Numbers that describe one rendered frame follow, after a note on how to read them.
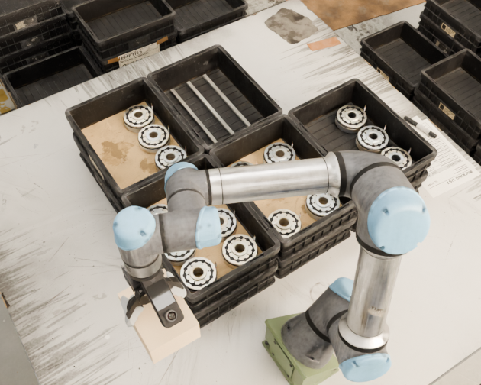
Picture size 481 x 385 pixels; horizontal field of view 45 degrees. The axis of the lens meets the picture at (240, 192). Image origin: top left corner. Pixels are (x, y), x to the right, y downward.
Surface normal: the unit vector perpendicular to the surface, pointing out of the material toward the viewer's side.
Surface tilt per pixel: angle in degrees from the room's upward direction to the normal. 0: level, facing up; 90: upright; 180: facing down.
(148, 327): 0
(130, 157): 0
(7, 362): 0
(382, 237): 65
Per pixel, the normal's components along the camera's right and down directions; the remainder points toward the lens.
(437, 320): 0.01, -0.58
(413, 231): 0.17, 0.47
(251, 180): 0.11, -0.15
